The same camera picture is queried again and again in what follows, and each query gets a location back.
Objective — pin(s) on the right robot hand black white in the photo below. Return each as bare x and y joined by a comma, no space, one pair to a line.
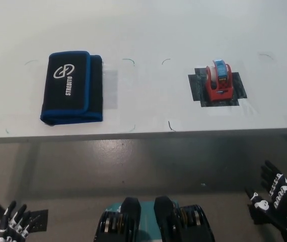
280,191

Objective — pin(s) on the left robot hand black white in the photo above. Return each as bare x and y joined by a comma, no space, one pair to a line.
12,223

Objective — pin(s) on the red tape dispenser blue label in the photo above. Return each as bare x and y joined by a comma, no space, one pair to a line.
220,87

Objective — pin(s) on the black tape patch on floor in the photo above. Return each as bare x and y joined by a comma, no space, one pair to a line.
39,219

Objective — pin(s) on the black tape patch on table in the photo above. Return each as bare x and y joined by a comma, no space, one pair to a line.
238,87

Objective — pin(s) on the black pouch notebook blue trim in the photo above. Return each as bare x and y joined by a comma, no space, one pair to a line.
70,90

